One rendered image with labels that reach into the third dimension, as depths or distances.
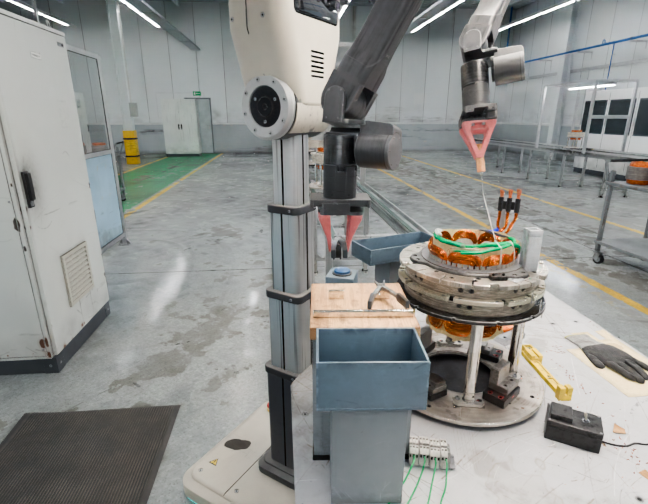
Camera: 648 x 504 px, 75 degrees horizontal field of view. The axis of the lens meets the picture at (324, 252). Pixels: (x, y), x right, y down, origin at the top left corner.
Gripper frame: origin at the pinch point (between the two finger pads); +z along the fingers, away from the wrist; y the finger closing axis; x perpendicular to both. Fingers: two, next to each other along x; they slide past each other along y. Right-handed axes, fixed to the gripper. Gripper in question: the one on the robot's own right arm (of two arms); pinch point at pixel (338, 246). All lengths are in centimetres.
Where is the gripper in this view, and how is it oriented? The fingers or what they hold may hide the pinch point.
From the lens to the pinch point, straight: 75.7
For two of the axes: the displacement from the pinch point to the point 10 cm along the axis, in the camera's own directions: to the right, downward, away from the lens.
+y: 10.0, 0.0, 0.3
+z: -0.1, 9.5, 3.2
